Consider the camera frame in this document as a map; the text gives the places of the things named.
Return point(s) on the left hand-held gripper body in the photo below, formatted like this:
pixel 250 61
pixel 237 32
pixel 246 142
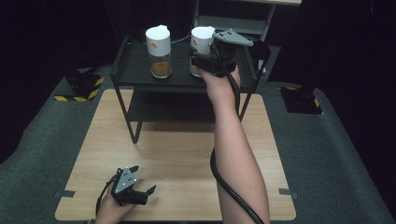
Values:
pixel 124 183

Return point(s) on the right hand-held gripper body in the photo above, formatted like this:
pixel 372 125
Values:
pixel 229 39

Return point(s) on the white powder jar white lid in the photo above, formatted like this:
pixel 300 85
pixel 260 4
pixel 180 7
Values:
pixel 201 37

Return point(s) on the black two-tier shelf rack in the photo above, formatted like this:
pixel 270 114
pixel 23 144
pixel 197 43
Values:
pixel 180 67

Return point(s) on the brown spice jar white lid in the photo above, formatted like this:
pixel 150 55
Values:
pixel 158 40

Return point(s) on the person's right hand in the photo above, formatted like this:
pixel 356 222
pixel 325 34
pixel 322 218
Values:
pixel 222 87

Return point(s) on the person's left hand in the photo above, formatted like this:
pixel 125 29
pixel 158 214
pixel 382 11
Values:
pixel 110 211

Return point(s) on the black stand base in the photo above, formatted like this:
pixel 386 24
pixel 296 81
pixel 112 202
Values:
pixel 300 101

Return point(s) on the yellow-black striped stand base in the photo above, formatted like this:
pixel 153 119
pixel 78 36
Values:
pixel 82 85

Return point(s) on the grey metal desk frame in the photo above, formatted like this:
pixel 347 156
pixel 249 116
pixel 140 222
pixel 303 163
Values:
pixel 236 23

